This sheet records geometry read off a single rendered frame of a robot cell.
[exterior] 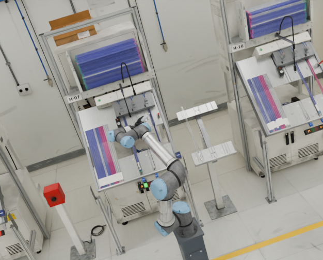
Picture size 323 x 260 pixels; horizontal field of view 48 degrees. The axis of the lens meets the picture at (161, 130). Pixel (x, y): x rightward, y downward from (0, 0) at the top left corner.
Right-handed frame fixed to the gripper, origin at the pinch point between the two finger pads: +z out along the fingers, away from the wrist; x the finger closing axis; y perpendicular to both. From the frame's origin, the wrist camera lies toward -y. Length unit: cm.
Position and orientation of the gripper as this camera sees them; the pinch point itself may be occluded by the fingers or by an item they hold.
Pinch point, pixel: (152, 123)
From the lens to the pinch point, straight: 251.6
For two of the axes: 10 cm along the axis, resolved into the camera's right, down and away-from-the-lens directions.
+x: -2.2, -9.7, -1.2
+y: 5.6, -0.2, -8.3
